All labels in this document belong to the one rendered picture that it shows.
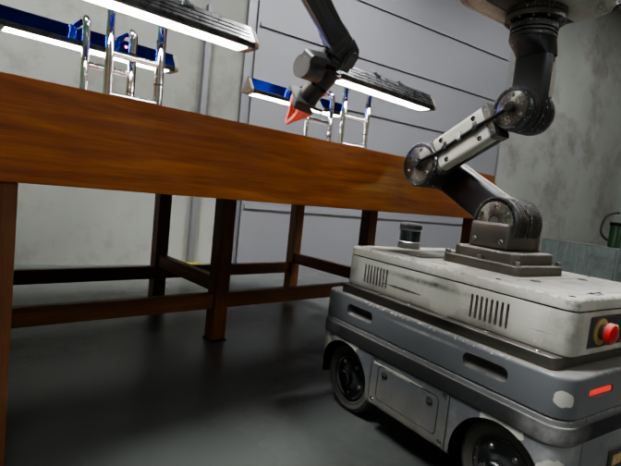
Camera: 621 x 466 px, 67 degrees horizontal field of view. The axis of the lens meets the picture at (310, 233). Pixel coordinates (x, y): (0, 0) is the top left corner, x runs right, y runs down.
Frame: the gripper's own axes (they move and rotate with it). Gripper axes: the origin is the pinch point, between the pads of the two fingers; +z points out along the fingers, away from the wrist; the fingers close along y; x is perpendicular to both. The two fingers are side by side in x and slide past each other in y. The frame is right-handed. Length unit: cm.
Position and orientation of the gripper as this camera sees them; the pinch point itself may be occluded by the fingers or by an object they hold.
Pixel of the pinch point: (287, 120)
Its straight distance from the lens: 134.3
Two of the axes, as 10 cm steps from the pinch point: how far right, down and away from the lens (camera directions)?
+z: -6.2, 5.5, 5.6
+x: 3.3, 8.3, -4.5
